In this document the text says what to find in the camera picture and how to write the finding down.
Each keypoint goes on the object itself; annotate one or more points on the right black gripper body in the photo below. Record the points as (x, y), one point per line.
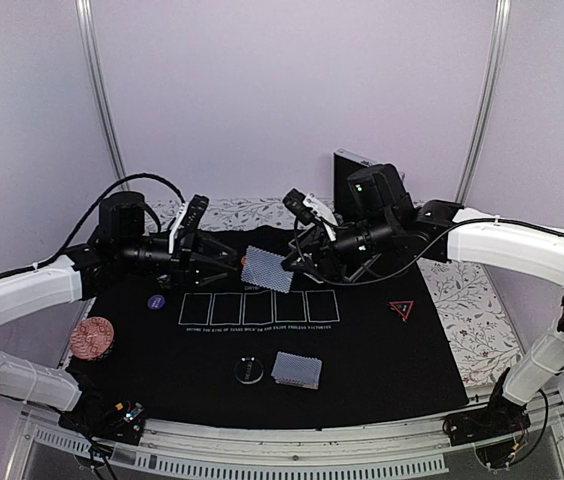
(378, 235)

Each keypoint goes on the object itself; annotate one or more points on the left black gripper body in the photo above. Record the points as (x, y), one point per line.
(130, 252)

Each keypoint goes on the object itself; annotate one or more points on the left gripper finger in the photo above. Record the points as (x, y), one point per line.
(213, 249)
(205, 278)

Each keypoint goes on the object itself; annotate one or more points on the single blue playing card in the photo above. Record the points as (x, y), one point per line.
(264, 269)

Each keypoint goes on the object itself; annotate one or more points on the purple small blind button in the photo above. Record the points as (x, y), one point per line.
(156, 302)

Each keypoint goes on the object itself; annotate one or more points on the aluminium poker chip case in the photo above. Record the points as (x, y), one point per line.
(346, 163)

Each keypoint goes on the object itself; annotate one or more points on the clear dealer button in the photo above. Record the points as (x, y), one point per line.
(248, 370)

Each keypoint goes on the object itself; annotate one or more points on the blue playing card deck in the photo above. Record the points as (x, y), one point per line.
(298, 371)

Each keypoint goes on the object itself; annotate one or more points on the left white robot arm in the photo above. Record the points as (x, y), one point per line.
(75, 272)

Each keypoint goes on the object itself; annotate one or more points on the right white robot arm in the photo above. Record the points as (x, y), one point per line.
(527, 261)

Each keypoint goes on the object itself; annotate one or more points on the black poker table mat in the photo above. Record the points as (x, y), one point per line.
(232, 355)

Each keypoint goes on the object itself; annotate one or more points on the red black triangle card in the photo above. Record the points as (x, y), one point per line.
(403, 309)

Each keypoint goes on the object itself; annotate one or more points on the red patterned round tin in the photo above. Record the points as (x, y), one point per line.
(92, 339)

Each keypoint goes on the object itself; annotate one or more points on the small green circuit board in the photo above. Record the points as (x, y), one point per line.
(128, 411)

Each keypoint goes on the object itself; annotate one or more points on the floral white tablecloth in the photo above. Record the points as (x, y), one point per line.
(476, 324)

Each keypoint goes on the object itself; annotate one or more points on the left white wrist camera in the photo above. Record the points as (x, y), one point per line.
(186, 220)

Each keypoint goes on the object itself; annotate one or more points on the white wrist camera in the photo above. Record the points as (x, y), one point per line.
(186, 220)
(308, 209)

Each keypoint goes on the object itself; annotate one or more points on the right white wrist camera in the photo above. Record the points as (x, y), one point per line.
(308, 209)

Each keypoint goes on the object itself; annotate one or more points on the left aluminium frame post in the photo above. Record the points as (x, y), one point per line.
(86, 26)

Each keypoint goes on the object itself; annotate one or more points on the aluminium frame post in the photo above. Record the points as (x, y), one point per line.
(494, 61)
(86, 26)

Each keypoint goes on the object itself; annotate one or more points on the right aluminium frame post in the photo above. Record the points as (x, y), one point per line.
(494, 61)

